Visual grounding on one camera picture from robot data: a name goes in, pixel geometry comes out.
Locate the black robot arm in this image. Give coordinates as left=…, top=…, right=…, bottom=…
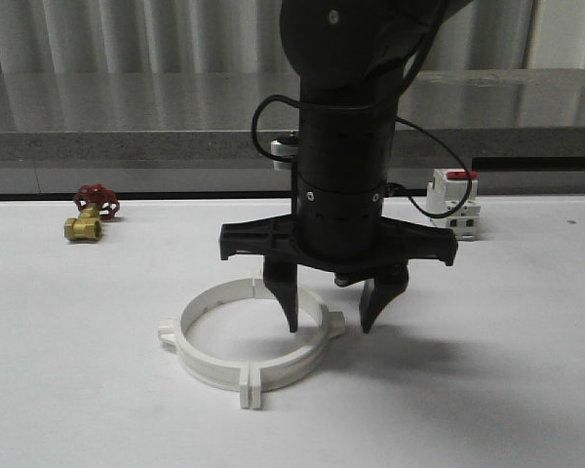
left=219, top=1, right=463, bottom=331

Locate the white circuit breaker red switch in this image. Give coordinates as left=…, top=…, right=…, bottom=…
left=425, top=169, right=481, bottom=241

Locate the black cable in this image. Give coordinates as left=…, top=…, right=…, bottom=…
left=251, top=0, right=474, bottom=220

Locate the brass valve red handwheel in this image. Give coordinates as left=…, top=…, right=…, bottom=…
left=63, top=183, right=120, bottom=242

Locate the grey stone countertop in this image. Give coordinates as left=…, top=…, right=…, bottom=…
left=0, top=69, right=585, bottom=162

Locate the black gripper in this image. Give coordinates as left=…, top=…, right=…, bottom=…
left=219, top=104, right=456, bottom=333

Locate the white half pipe clamp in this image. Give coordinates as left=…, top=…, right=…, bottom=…
left=158, top=278, right=260, bottom=410
left=239, top=286, right=346, bottom=410

